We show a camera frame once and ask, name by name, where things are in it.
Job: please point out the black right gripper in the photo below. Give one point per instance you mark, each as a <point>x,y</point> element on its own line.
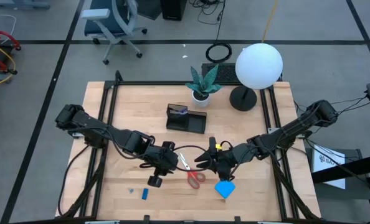
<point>224,161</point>

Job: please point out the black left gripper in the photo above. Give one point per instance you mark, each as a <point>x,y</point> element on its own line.
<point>163,160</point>

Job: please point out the blue sticky note pad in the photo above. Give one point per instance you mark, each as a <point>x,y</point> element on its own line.
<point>225,189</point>

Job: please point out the black mesh desk organizer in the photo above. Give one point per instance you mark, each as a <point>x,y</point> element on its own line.
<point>196,123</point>

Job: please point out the purple highlighter pen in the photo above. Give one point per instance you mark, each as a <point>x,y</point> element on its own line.
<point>183,109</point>

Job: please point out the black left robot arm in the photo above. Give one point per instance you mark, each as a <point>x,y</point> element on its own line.
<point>110,133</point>

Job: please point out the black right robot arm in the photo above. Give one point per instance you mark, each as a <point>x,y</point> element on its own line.
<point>297,124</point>

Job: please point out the grey office chair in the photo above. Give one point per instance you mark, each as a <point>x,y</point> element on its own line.
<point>104,21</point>

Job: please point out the yellow gripper tag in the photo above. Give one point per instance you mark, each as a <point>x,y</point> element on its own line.
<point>218,146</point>

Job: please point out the small blue eraser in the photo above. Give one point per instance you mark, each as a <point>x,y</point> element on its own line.
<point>145,193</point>

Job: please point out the small blue scrap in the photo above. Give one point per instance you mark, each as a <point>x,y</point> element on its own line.
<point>131,190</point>

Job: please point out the white plant pot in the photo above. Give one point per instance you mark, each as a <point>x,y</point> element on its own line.
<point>200,103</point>

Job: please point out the black table edge clip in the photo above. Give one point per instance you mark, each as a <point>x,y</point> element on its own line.
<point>237,219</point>
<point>146,218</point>

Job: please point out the green snake plant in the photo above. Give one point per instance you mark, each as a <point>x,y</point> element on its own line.
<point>203,84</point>

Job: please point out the black grid floor mat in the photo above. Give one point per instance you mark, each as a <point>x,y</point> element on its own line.
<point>227,73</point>

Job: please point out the white globe lamp black stand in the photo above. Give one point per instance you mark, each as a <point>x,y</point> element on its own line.
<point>259,65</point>

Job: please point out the white printed paper sheet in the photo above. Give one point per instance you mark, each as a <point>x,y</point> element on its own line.
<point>328,168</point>

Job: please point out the black computer tower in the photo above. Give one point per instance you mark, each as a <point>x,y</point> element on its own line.
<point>173,9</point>

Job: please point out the silver frame bracket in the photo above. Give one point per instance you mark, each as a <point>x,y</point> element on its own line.
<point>272,130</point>

